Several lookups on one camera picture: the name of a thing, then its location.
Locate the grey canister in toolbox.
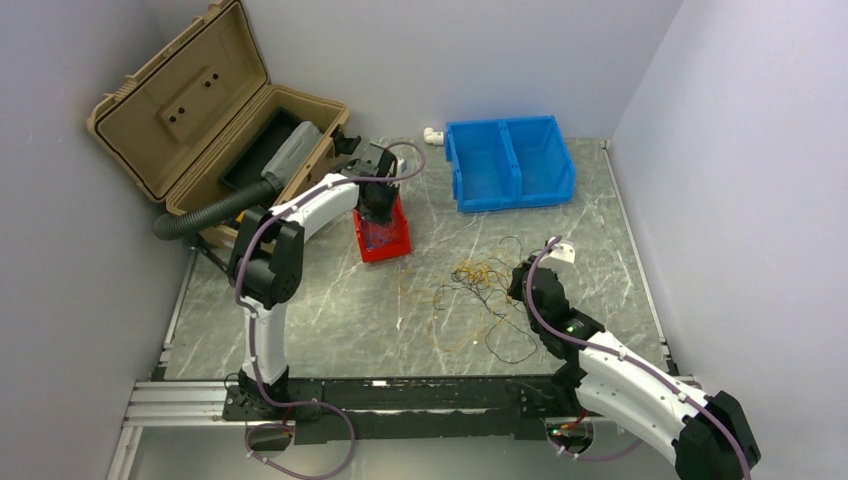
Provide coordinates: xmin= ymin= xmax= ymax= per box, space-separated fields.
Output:
xmin=261 ymin=121 xmax=323 ymax=193

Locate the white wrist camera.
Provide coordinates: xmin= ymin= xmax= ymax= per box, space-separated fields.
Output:
xmin=378 ymin=150 xmax=401 ymax=177
xmin=538 ymin=242 xmax=576 ymax=272

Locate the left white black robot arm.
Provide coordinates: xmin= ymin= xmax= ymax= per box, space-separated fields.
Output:
xmin=228 ymin=144 xmax=406 ymax=420

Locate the tan open toolbox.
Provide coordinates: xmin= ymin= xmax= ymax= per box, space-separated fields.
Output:
xmin=87 ymin=1 xmax=350 ymax=215

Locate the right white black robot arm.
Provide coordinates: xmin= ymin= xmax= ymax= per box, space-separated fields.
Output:
xmin=507 ymin=260 xmax=762 ymax=479

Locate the black aluminium base frame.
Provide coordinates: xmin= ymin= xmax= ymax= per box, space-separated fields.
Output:
xmin=123 ymin=374 xmax=697 ymax=446

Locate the red plastic bin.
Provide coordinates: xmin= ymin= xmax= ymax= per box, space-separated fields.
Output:
xmin=353 ymin=197 xmax=412 ymax=263

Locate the blue divided plastic bin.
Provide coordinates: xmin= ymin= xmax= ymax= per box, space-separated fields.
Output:
xmin=445 ymin=115 xmax=577 ymax=213

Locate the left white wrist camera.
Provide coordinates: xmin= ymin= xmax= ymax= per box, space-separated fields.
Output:
xmin=378 ymin=150 xmax=401 ymax=177

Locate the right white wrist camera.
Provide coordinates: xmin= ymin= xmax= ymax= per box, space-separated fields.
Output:
xmin=538 ymin=242 xmax=576 ymax=272

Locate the black corrugated hose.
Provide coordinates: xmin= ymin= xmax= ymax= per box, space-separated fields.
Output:
xmin=152 ymin=180 xmax=279 ymax=241

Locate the white pipe elbow fitting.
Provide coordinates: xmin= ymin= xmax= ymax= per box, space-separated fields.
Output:
xmin=423 ymin=127 xmax=445 ymax=146

